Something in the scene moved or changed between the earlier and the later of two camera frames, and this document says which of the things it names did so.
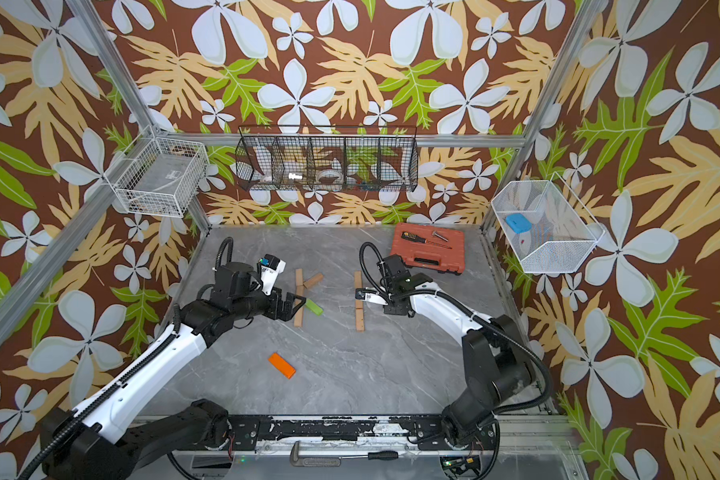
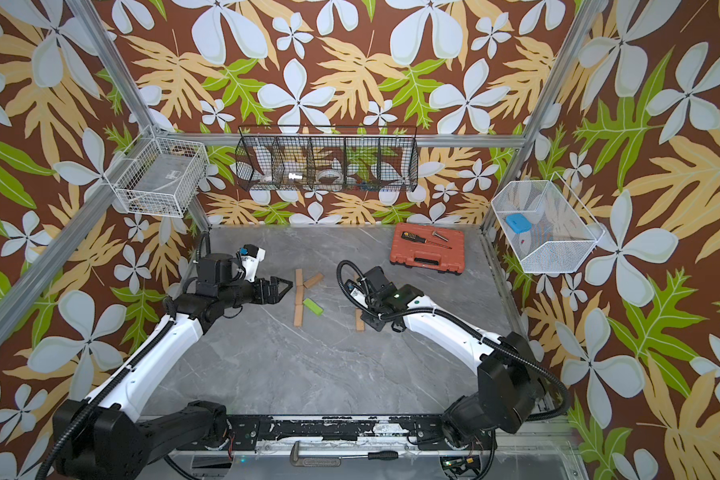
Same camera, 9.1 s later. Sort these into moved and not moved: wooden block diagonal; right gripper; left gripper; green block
Moved: right gripper; left gripper
Not moved: wooden block diagonal; green block
